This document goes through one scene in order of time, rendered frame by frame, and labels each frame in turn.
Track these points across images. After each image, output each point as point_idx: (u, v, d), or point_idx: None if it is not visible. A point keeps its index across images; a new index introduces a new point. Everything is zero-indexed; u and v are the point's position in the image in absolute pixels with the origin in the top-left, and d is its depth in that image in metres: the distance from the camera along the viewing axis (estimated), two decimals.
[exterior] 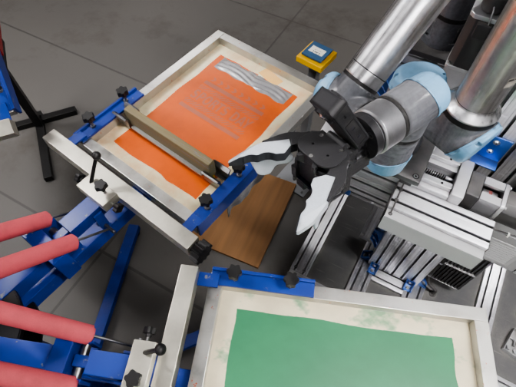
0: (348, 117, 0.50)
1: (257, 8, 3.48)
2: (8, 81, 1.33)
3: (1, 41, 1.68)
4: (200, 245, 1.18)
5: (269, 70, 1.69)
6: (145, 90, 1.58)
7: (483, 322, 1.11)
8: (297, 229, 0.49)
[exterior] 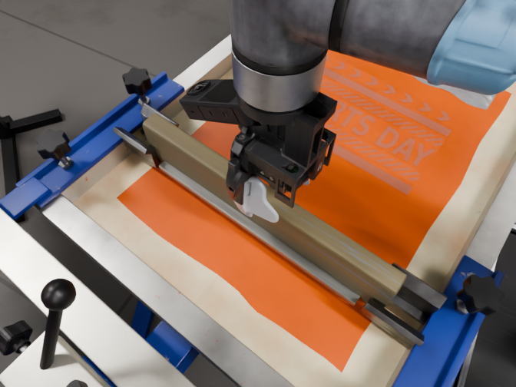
0: (194, 110, 0.43)
1: None
2: None
3: None
4: None
5: None
6: (186, 81, 0.72)
7: None
8: None
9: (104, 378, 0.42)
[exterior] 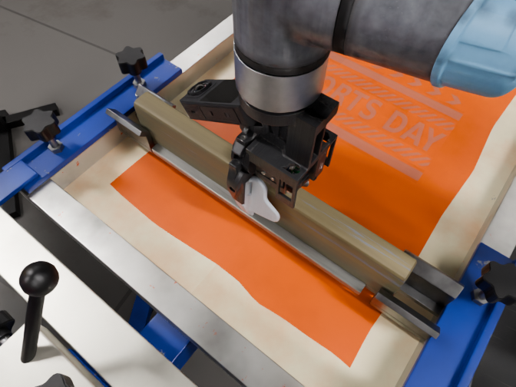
0: (195, 110, 0.43)
1: None
2: None
3: None
4: None
5: None
6: (183, 62, 0.68)
7: None
8: None
9: (92, 372, 0.38)
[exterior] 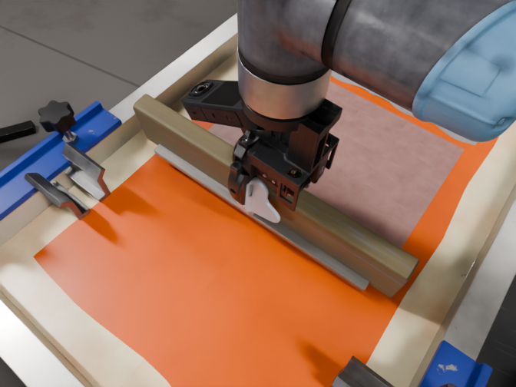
0: (196, 110, 0.42)
1: None
2: None
3: None
4: None
5: None
6: (125, 111, 0.62)
7: None
8: None
9: None
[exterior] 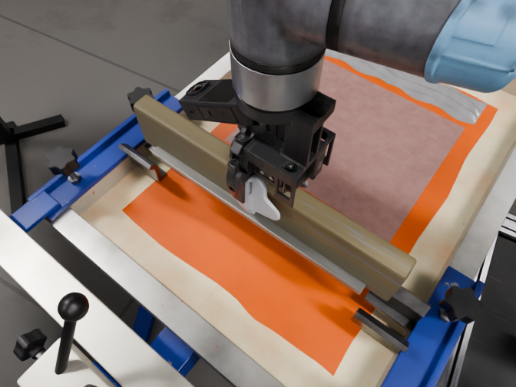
0: (193, 110, 0.43)
1: None
2: None
3: None
4: None
5: None
6: None
7: None
8: None
9: (113, 382, 0.45)
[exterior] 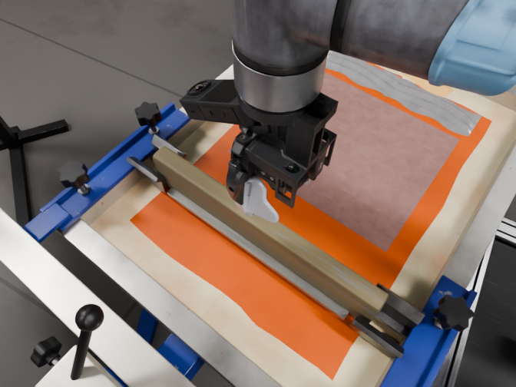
0: (195, 110, 0.43)
1: None
2: None
3: None
4: None
5: None
6: None
7: None
8: None
9: (124, 386, 0.48)
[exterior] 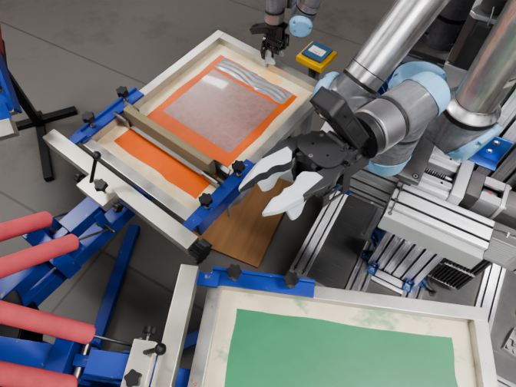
0: (348, 117, 0.50)
1: (257, 8, 3.48)
2: (8, 81, 1.34)
3: (1, 41, 1.68)
4: (200, 245, 1.18)
5: (269, 70, 1.69)
6: (145, 90, 1.58)
7: (483, 322, 1.11)
8: (263, 210, 0.51)
9: None
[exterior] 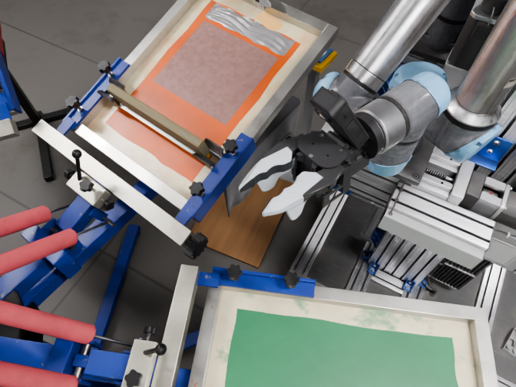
0: (348, 117, 0.50)
1: None
2: (8, 81, 1.34)
3: (1, 41, 1.68)
4: (193, 240, 1.12)
5: (267, 12, 1.45)
6: (130, 59, 1.43)
7: (483, 322, 1.11)
8: (263, 210, 0.51)
9: (100, 184, 1.23)
